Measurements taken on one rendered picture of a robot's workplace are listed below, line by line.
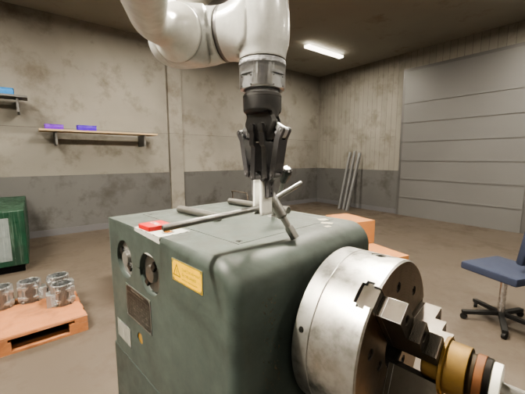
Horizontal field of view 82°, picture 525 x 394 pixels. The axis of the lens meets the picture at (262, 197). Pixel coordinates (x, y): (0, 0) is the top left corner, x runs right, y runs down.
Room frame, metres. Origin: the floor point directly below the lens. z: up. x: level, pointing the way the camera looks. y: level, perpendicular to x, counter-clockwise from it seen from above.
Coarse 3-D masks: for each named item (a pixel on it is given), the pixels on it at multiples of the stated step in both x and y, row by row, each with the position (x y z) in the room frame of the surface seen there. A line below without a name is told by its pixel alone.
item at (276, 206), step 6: (276, 198) 0.62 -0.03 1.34; (276, 204) 0.61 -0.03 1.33; (276, 210) 0.61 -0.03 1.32; (282, 210) 0.61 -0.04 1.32; (282, 216) 0.61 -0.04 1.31; (282, 222) 0.62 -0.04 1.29; (288, 222) 0.61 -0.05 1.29; (288, 228) 0.61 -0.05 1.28; (294, 228) 0.61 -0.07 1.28; (288, 234) 0.61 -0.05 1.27; (294, 234) 0.61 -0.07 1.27
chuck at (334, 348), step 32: (352, 256) 0.56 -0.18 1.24; (352, 288) 0.48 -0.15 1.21; (384, 288) 0.48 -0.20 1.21; (416, 288) 0.59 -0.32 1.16; (320, 320) 0.48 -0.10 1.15; (352, 320) 0.45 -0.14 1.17; (320, 352) 0.46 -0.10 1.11; (352, 352) 0.42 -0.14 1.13; (384, 352) 0.49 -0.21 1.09; (320, 384) 0.46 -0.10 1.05; (352, 384) 0.41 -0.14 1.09
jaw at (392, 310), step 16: (368, 288) 0.48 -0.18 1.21; (368, 304) 0.46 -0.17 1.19; (384, 304) 0.46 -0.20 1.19; (400, 304) 0.45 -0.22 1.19; (384, 320) 0.44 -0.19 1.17; (400, 320) 0.43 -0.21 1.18; (416, 320) 0.46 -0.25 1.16; (384, 336) 0.49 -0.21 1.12; (400, 336) 0.45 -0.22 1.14; (416, 336) 0.44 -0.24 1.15; (432, 336) 0.46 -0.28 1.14; (416, 352) 0.45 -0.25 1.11; (432, 352) 0.44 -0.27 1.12
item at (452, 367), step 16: (448, 336) 0.47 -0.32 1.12; (448, 352) 0.44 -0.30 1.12; (464, 352) 0.44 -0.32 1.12; (432, 368) 0.45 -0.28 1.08; (448, 368) 0.43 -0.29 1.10; (464, 368) 0.42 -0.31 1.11; (480, 368) 0.41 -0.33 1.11; (448, 384) 0.42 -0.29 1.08; (464, 384) 0.41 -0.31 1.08; (480, 384) 0.40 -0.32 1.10
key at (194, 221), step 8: (296, 184) 0.67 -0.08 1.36; (280, 192) 0.64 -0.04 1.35; (288, 192) 0.65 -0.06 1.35; (248, 208) 0.58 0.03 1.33; (256, 208) 0.59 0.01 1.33; (208, 216) 0.52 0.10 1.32; (216, 216) 0.53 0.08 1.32; (224, 216) 0.54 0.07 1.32; (232, 216) 0.55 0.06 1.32; (168, 224) 0.48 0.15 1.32; (176, 224) 0.48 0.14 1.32; (184, 224) 0.49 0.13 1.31; (192, 224) 0.50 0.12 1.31
